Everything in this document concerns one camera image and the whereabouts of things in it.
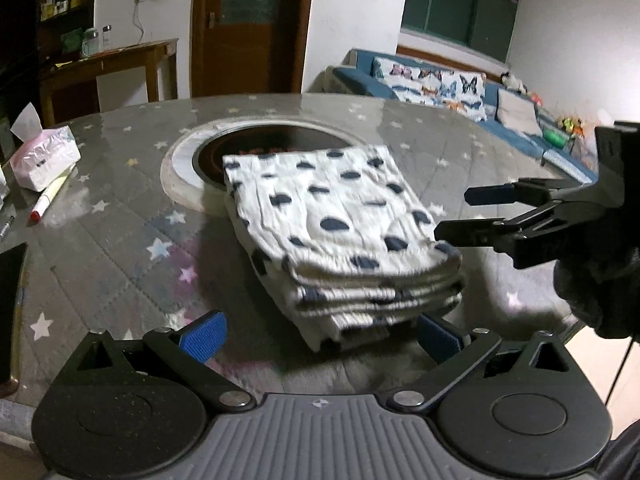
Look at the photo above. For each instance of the butterfly print pillow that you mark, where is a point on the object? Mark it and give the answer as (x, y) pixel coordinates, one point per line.
(461, 92)

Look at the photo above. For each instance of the glass jar on table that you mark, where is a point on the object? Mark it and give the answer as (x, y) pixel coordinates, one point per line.
(90, 43)

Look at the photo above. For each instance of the green toy on sofa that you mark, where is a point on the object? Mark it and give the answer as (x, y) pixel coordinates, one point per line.
(554, 137)

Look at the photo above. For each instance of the dark green window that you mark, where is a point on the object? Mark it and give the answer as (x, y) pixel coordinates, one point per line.
(484, 26)

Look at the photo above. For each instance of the dark wooden shelf cabinet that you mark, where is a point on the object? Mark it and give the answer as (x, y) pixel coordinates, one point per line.
(36, 36)

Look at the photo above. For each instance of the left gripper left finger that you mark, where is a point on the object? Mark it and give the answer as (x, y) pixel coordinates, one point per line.
(177, 356)

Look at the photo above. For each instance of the beige cushion on sofa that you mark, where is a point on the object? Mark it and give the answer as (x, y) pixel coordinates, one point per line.
(517, 114)

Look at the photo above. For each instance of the brown wooden door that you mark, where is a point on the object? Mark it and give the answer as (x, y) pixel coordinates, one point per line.
(248, 46)

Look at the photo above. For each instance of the red cap marker pen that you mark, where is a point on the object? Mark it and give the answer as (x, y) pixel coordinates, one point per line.
(48, 195)

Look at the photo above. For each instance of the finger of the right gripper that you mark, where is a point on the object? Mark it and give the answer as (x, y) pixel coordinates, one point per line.
(529, 191)
(546, 233)

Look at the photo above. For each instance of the blue sofa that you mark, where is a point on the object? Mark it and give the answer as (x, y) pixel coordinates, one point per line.
(356, 77)

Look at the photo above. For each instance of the round black induction cooktop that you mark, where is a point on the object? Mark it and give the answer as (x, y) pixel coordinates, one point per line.
(260, 140)

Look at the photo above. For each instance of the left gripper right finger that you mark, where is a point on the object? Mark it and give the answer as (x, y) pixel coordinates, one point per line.
(457, 356)

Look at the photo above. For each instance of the white polka dot garment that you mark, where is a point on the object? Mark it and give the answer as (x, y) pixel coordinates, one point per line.
(341, 242)

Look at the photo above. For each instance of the brown wooden side table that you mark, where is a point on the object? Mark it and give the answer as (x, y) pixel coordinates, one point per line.
(148, 56)

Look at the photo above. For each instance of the pink tissue pack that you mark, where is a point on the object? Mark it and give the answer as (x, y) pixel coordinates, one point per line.
(44, 153)

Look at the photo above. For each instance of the black white plush toy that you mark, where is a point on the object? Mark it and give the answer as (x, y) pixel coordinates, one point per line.
(512, 83)

